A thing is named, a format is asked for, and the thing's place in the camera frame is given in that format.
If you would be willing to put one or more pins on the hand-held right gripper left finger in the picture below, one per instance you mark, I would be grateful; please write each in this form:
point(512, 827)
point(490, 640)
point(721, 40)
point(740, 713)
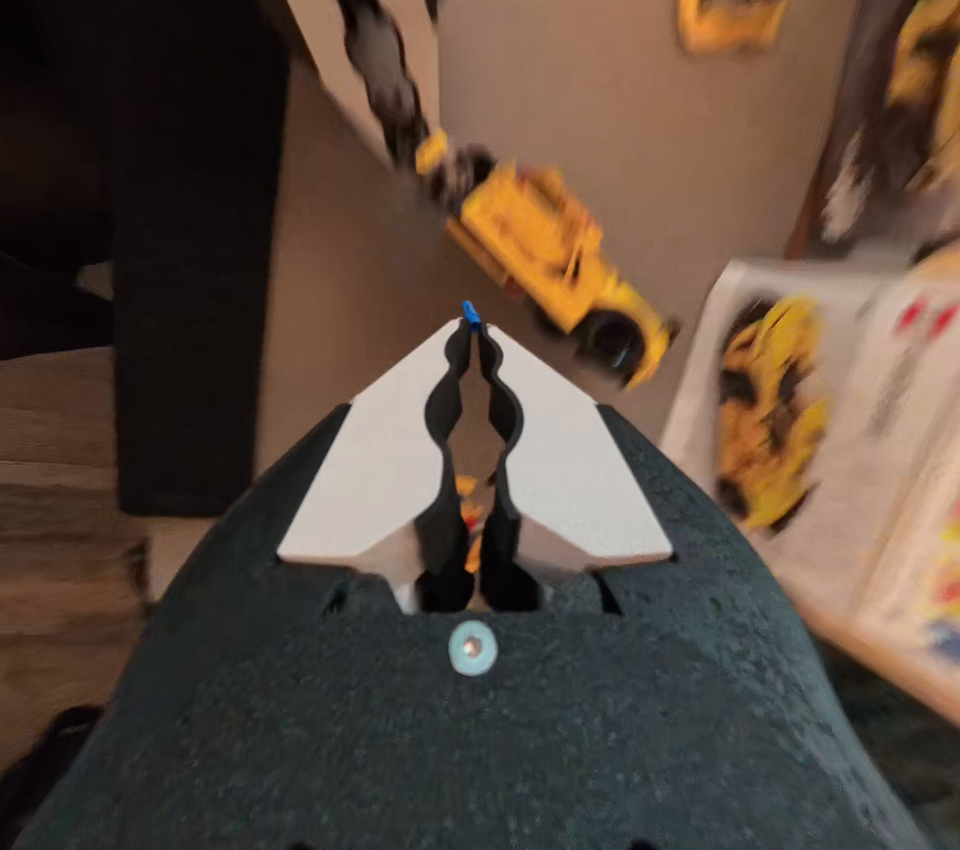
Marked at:
point(367, 482)

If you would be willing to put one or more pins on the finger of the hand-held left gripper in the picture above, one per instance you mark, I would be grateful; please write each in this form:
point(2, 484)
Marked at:
point(322, 54)
point(416, 39)

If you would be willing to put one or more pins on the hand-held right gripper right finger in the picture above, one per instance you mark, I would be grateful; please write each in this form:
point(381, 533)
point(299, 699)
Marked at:
point(577, 482)

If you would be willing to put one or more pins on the small blue brick pin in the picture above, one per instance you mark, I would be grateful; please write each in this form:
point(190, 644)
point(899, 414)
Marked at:
point(471, 313)

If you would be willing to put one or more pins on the yellow toy brick car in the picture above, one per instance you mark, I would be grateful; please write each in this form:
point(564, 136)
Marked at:
point(540, 242)

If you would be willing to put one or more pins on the person's left forearm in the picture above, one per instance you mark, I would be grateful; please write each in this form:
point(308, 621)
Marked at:
point(112, 77)

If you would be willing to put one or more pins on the white car instruction booklet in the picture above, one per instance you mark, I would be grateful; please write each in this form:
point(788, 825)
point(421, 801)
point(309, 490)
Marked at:
point(712, 355)

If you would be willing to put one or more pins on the black dimpled mat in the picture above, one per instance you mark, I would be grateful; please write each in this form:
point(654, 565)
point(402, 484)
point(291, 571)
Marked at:
point(195, 340)

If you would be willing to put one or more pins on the colourful printed board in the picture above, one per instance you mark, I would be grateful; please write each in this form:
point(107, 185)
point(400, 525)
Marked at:
point(922, 490)

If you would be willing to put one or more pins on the dark car set box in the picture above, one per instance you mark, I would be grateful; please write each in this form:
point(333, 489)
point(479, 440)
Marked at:
point(885, 39)

